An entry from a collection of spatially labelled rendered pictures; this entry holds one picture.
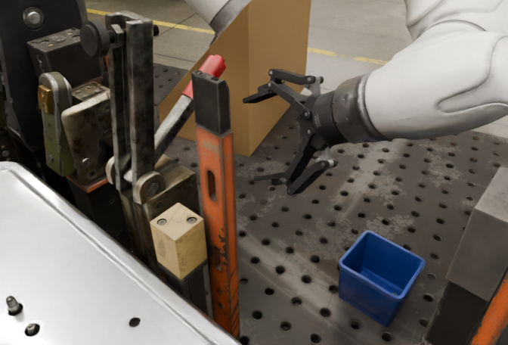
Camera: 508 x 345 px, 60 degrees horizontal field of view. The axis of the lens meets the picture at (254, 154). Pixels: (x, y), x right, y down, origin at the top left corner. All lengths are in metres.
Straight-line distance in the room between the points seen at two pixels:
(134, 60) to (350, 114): 0.29
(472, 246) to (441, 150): 0.94
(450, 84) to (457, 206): 0.57
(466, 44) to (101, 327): 0.43
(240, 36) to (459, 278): 0.74
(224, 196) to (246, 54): 0.60
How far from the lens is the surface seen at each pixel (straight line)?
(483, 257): 0.24
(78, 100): 0.59
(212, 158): 0.34
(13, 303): 0.44
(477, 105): 0.49
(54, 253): 0.49
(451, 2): 0.61
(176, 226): 0.38
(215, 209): 0.38
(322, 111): 0.59
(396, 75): 0.51
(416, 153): 1.15
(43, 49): 0.61
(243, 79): 0.96
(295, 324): 0.75
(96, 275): 0.45
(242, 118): 1.01
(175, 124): 0.44
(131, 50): 0.37
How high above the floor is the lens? 1.34
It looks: 36 degrees down
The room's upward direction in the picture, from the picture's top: straight up
